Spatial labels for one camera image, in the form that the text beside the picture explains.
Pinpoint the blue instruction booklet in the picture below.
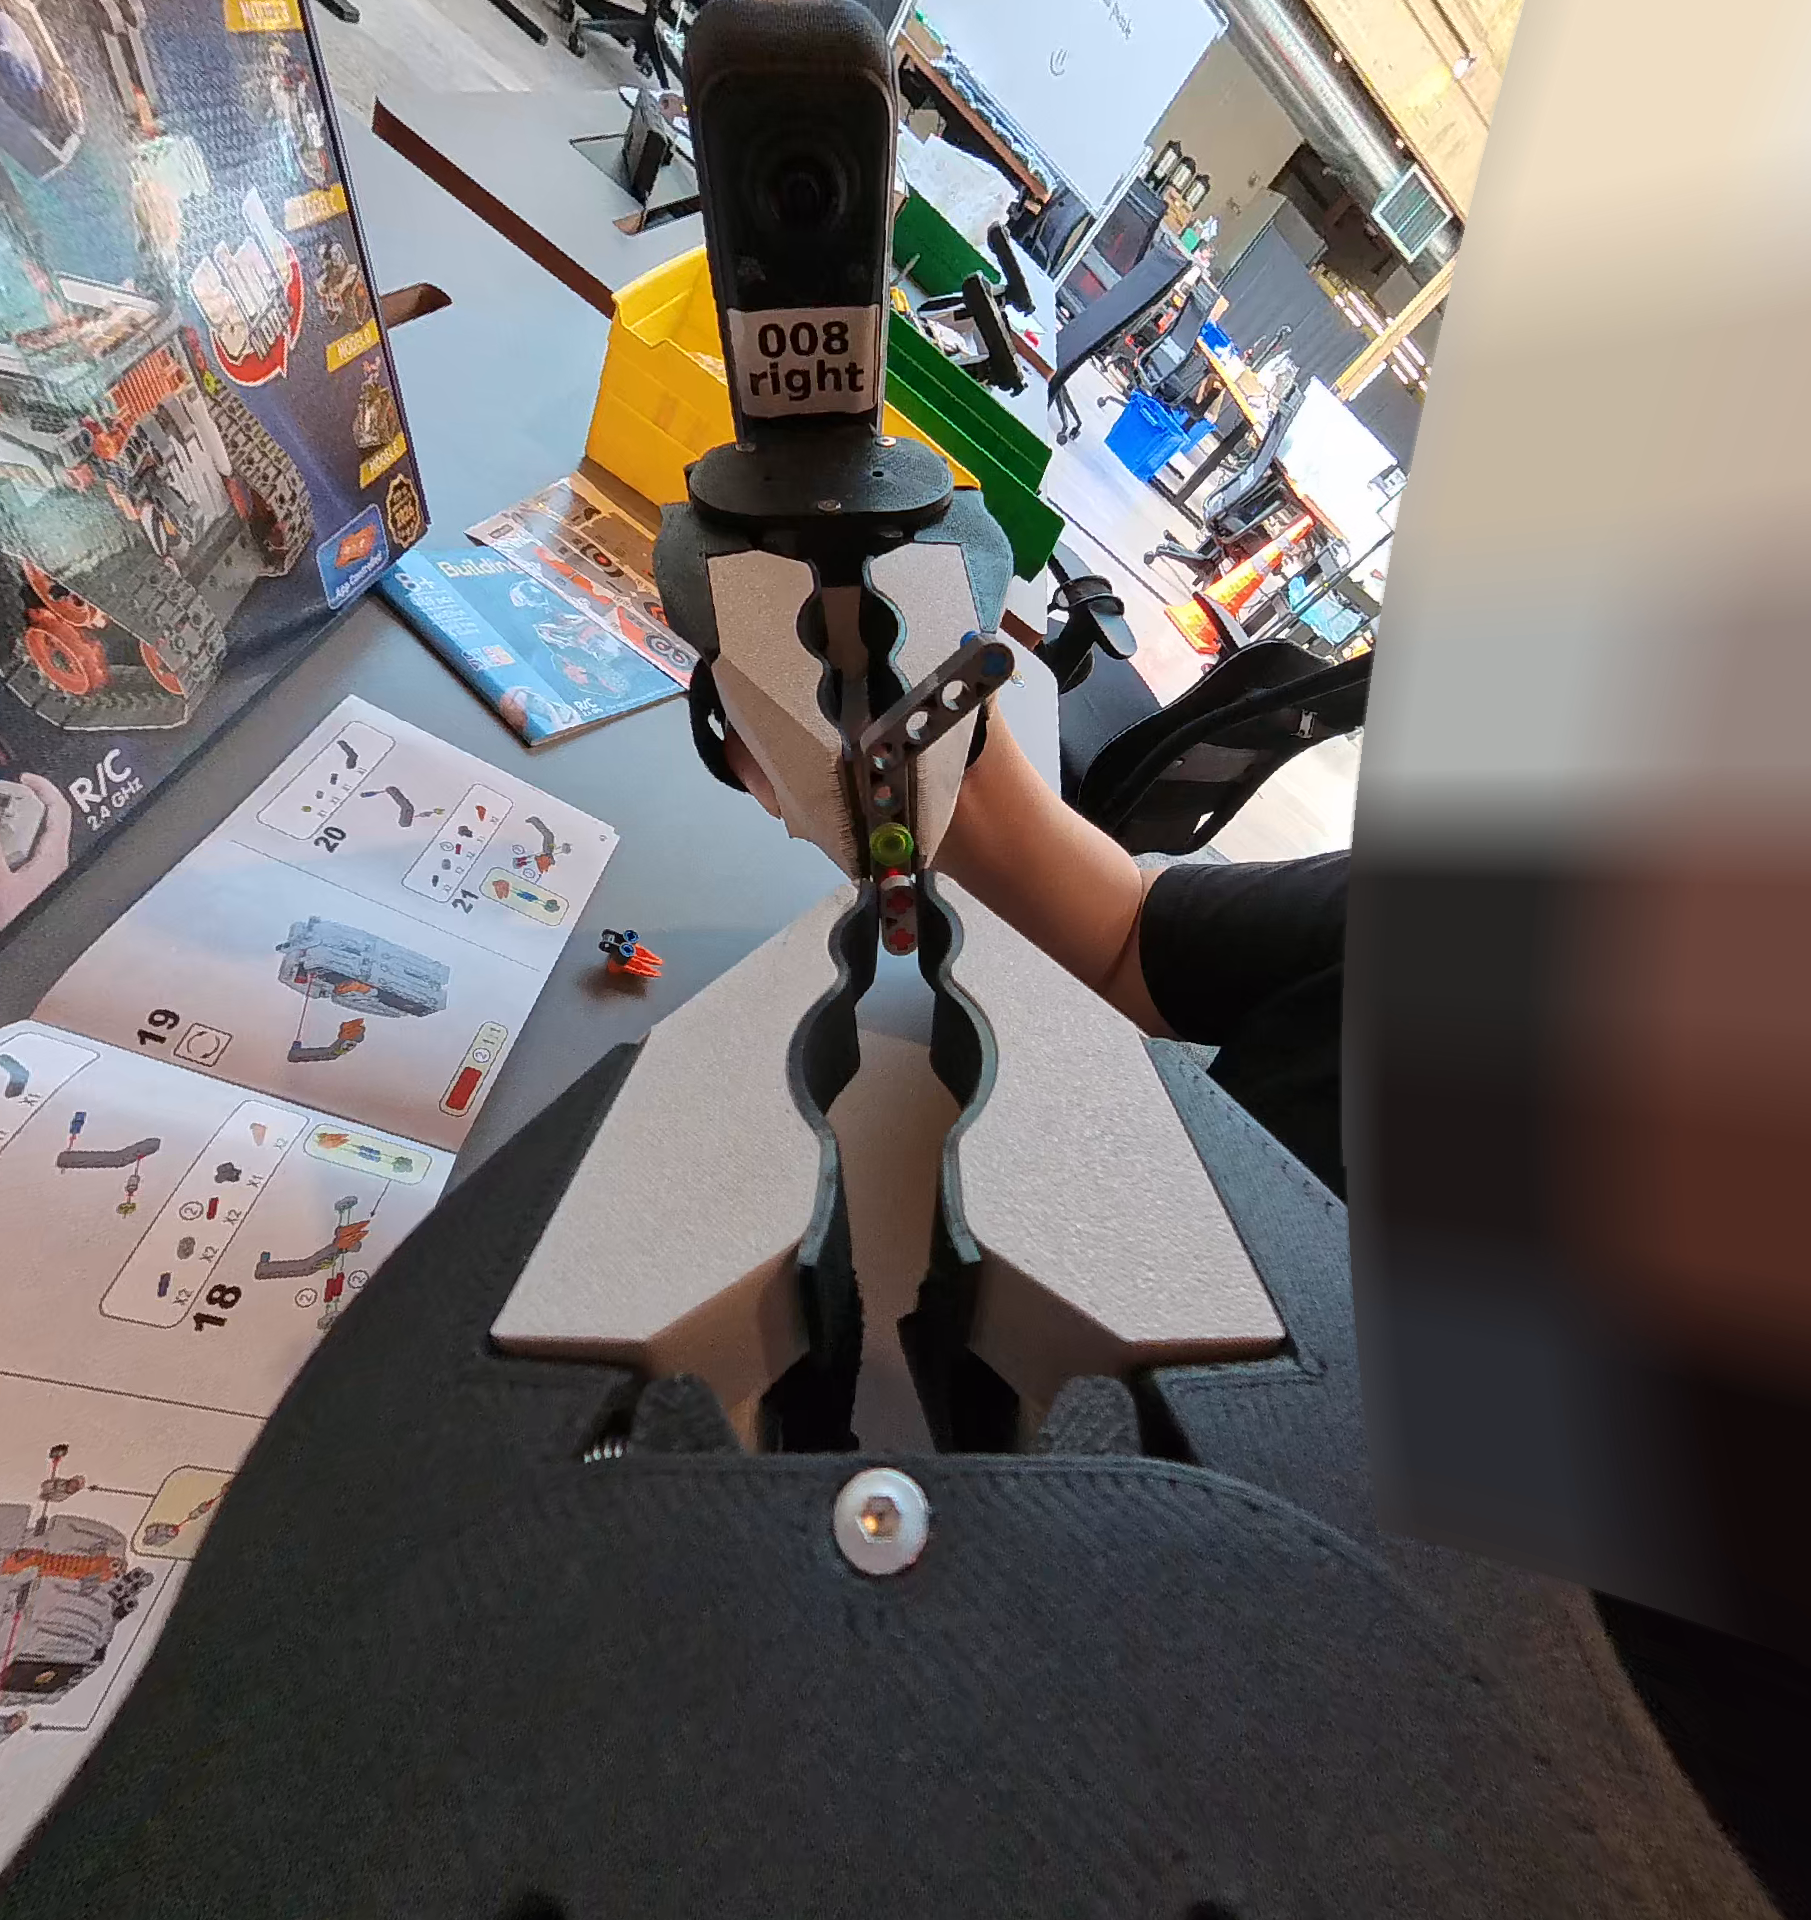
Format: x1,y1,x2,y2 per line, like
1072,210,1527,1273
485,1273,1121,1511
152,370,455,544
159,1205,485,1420
376,541,689,747

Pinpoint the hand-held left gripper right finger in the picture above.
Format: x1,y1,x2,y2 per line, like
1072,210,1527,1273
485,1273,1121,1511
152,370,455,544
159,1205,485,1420
915,875,1290,1455

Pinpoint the toy vehicle kit box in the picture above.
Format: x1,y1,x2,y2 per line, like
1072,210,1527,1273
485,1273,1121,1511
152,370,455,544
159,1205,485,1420
0,0,432,991

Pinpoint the white board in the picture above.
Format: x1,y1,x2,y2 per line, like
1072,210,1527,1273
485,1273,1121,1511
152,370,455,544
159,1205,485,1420
926,0,1227,211

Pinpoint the black swivel chair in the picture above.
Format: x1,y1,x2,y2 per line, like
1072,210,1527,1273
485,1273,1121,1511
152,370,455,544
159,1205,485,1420
963,224,1038,397

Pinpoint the person's black shirt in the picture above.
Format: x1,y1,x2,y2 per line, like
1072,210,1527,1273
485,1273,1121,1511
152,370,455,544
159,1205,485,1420
1137,849,1358,1202

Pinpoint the computer monitor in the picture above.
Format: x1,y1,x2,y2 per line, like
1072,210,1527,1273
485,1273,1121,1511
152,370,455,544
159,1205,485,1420
1272,375,1400,557

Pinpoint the green storage bin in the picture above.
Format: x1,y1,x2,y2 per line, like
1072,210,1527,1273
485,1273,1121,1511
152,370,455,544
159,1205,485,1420
887,320,1053,467
888,188,1003,294
882,388,1063,579

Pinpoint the blue plastic crate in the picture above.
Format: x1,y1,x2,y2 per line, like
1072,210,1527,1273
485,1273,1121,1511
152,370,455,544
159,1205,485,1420
1107,385,1193,483

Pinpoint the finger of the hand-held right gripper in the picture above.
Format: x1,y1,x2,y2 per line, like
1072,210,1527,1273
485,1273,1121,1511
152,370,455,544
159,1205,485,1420
863,544,998,884
707,554,866,884

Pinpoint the orange white leaflet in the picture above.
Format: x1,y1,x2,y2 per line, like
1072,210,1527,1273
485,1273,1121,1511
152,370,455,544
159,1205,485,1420
468,478,697,676

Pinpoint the grey angled toy beam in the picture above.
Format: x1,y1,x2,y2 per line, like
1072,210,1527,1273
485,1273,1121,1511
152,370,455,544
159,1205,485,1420
845,634,998,828

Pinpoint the orange white cone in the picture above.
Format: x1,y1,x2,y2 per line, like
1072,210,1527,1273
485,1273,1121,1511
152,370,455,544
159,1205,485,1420
1165,509,1294,647

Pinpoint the black office chair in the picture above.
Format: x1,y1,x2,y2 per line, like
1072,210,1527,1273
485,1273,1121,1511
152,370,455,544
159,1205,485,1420
1049,576,1372,859

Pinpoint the person's right forearm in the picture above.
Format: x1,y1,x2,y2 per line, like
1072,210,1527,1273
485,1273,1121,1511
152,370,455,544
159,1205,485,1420
937,700,1153,1037

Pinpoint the yellow storage bin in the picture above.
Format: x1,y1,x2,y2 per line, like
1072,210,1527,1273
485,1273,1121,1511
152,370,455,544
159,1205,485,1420
585,246,979,497

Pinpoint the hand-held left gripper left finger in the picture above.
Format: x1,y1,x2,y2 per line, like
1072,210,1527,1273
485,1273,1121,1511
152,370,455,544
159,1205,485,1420
488,884,866,1455

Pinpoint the open instruction manual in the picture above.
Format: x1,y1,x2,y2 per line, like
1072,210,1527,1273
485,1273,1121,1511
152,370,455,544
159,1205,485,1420
0,693,620,1794

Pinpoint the black monitor stand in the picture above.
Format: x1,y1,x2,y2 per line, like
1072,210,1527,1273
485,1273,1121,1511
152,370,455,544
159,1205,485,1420
569,89,701,232

